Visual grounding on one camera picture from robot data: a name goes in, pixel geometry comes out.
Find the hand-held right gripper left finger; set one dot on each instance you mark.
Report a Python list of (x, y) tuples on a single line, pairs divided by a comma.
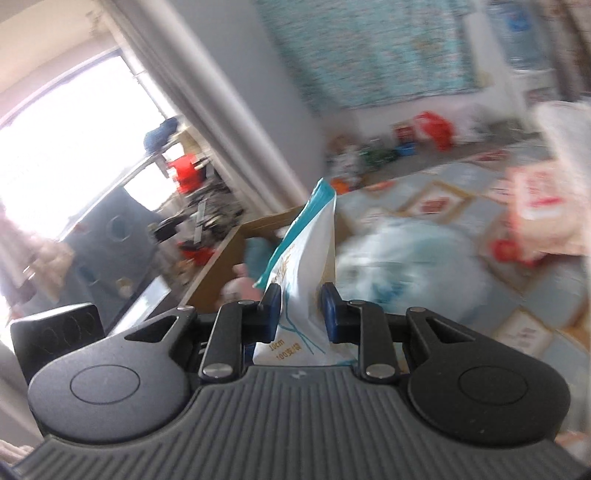
[(272, 308)]

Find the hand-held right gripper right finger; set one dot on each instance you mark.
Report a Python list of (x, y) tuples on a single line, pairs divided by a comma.
[(328, 310)]

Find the pink round plush toy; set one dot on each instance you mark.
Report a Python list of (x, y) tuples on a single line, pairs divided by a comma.
[(242, 287)]

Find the white teal packet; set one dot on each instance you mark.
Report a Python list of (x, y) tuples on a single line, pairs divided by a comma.
[(300, 258)]

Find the cardboard box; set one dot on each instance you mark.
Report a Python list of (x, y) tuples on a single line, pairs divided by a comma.
[(207, 277)]

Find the teal towel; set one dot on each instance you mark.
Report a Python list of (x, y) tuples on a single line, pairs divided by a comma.
[(258, 254)]

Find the white printed plastic bag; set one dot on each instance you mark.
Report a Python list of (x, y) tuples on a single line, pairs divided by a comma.
[(406, 267)]

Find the dark blue hanging cloth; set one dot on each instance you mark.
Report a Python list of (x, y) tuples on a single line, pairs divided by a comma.
[(106, 249)]

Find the black wheelchair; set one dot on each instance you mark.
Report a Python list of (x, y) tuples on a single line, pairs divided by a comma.
[(207, 217)]

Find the orange packet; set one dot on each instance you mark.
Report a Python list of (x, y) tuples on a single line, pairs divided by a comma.
[(341, 184)]

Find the crumpled clear bag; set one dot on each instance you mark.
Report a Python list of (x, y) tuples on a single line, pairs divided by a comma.
[(344, 161)]

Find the green bottle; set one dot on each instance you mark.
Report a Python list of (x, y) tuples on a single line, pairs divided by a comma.
[(376, 157)]

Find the red hanging bag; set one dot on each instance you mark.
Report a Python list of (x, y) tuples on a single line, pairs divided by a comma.
[(184, 173)]

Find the blue bowl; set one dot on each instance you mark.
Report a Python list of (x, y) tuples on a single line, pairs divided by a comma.
[(405, 150)]

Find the grey curtain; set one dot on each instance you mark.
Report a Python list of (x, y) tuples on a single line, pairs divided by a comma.
[(221, 115)]

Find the blue umbrella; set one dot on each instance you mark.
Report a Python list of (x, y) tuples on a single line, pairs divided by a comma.
[(159, 136)]

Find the red plastic bag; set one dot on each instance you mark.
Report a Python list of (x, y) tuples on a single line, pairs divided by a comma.
[(434, 129)]

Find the pink wet wipes pack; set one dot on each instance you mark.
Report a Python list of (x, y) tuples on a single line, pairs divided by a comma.
[(535, 203)]

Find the white striped quilt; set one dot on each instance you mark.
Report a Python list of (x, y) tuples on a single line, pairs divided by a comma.
[(572, 138)]

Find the white water dispenser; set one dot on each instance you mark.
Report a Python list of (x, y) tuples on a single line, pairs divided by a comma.
[(542, 87)]

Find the blue floral wall cloth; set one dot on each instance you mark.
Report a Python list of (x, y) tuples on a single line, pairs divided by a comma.
[(369, 50)]

